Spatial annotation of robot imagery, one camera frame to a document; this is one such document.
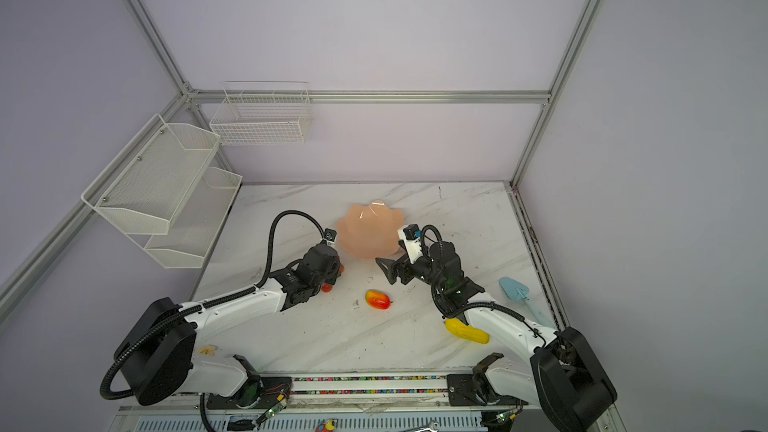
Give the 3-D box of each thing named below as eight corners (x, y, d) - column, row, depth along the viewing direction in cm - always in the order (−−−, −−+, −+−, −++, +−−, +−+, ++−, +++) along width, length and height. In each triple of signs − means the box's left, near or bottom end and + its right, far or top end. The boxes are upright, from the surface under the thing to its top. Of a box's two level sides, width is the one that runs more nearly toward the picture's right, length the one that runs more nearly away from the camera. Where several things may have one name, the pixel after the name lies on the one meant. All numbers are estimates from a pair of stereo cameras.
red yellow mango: (363, 302, 90) (362, 298, 88) (369, 292, 93) (369, 287, 90) (385, 313, 88) (385, 308, 85) (391, 302, 90) (391, 297, 88)
